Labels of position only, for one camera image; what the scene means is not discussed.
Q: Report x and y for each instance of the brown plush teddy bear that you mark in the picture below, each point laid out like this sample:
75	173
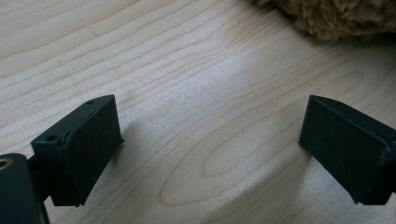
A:
336	15

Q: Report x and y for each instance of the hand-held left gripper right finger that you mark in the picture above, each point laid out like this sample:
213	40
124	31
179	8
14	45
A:
345	146

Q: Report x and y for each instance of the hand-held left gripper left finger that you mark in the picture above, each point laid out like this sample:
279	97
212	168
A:
84	152

